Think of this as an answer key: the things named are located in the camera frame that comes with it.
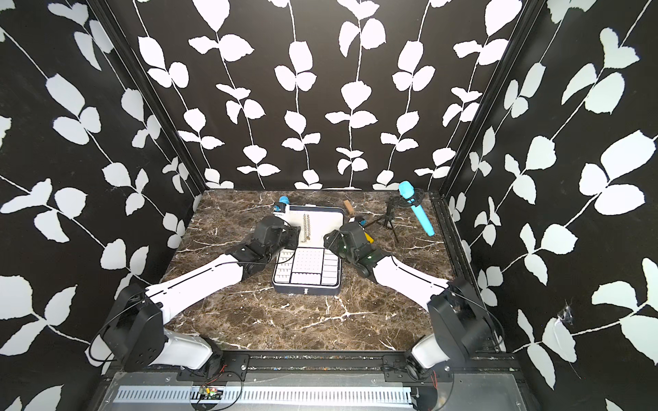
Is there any grey jewelry box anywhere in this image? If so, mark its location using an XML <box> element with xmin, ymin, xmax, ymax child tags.
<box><xmin>272</xmin><ymin>205</ymin><xmax>344</xmax><ymax>296</ymax></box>

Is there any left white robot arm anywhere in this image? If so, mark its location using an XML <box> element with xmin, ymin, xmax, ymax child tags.
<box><xmin>99</xmin><ymin>215</ymin><xmax>301</xmax><ymax>373</ymax></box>

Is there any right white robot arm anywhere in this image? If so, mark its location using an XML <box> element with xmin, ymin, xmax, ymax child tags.
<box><xmin>324</xmin><ymin>222</ymin><xmax>498</xmax><ymax>370</ymax></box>

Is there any brown wooden block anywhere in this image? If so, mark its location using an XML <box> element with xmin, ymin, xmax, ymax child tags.
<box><xmin>344</xmin><ymin>200</ymin><xmax>355</xmax><ymax>215</ymax></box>

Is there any blue microphone on stand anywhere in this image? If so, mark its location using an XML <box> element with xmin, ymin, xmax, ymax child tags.
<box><xmin>398</xmin><ymin>181</ymin><xmax>435</xmax><ymax>236</ymax></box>

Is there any black tripod mic stand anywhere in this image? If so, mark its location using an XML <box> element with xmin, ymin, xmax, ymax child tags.
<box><xmin>364</xmin><ymin>188</ymin><xmax>425</xmax><ymax>244</ymax></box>

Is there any small circuit board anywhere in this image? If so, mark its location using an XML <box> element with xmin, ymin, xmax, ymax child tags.
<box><xmin>192</xmin><ymin>386</ymin><xmax>224</xmax><ymax>402</ymax></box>

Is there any white perforated strip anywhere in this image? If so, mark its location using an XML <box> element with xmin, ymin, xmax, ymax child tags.
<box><xmin>111</xmin><ymin>385</ymin><xmax>413</xmax><ymax>407</ymax></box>

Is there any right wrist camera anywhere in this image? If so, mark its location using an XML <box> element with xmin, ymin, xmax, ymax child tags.
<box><xmin>350</xmin><ymin>216</ymin><xmax>368</xmax><ymax>228</ymax></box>

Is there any black mounting rail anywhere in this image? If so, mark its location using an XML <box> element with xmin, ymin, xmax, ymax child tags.
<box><xmin>176</xmin><ymin>350</ymin><xmax>438</xmax><ymax>384</ymax></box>

